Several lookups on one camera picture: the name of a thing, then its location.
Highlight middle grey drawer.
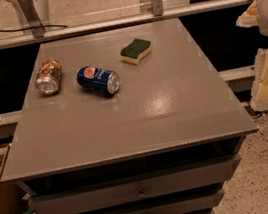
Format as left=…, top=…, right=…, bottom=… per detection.
left=62, top=188, right=229, bottom=214

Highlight green and yellow sponge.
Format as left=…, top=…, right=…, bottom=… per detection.
left=120, top=38, right=152, bottom=65

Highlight grey drawer cabinet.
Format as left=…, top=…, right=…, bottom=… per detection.
left=2, top=19, right=258, bottom=214

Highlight blue pepsi can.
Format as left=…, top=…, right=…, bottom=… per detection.
left=76, top=66, right=120, bottom=95

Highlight metal window frame rail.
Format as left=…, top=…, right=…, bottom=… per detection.
left=0, top=0, right=253, bottom=49

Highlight top grey drawer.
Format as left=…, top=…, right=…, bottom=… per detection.
left=29, top=155, right=241, bottom=214

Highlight gold patterned drink can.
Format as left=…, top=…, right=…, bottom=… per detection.
left=35, top=58, right=62, bottom=95

